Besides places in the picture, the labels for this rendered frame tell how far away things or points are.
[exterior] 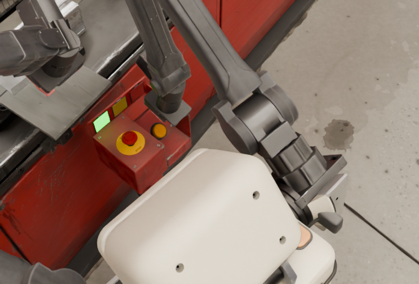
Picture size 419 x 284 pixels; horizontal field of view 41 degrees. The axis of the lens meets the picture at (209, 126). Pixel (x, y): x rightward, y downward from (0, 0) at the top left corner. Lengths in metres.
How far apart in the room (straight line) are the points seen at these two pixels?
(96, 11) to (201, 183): 0.99
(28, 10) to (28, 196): 0.62
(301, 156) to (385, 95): 1.74
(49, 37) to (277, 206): 0.48
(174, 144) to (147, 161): 0.13
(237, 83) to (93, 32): 0.75
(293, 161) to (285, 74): 1.72
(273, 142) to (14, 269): 0.40
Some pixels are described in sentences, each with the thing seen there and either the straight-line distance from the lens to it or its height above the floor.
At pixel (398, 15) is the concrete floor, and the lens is 2.93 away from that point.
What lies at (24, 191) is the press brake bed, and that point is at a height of 0.72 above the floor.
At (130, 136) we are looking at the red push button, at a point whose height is 0.81.
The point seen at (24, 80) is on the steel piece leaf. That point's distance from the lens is 1.27.
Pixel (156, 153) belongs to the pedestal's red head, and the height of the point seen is 0.77.
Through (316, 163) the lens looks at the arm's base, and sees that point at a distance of 0.86.
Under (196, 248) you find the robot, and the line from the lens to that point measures 0.63.
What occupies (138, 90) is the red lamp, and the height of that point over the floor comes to 0.81.
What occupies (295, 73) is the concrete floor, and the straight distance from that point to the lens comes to 2.57.
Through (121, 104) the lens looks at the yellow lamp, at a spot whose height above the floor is 0.82.
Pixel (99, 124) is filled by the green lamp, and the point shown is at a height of 0.81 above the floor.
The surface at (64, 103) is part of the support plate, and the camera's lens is 1.23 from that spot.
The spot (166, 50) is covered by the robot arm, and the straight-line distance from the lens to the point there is 1.10.
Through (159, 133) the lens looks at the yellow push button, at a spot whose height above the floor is 0.72.
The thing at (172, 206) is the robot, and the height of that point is 1.37.
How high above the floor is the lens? 1.96
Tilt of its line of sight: 56 degrees down
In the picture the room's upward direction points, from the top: 1 degrees counter-clockwise
